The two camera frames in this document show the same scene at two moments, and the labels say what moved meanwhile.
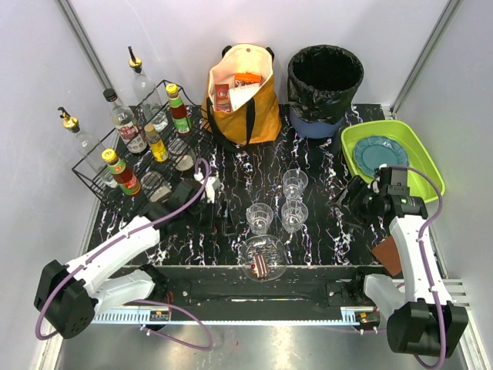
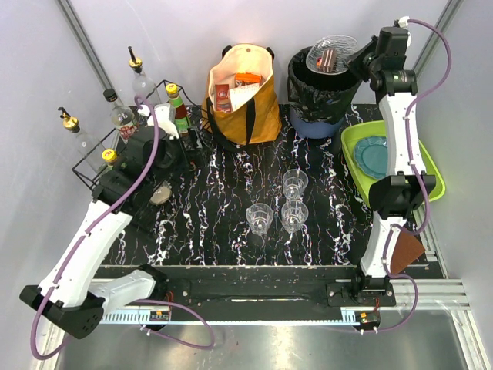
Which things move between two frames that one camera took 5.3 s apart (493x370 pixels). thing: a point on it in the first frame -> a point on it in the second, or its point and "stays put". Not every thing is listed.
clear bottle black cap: x=129 y=126 stays put
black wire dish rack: x=152 y=148 stays put
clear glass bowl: x=263 y=258 -> x=344 y=46
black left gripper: x=222 y=210 -> x=191 y=142
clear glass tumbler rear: x=294 y=182 stays put
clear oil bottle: x=149 y=102 stays put
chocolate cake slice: x=260 y=265 -> x=326 y=62
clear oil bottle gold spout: x=89 y=150 stays put
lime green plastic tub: x=419 y=156 stays put
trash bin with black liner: x=321 y=80 stays put
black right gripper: x=350 y=200 -> x=357 y=56
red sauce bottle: x=178 y=110 stays put
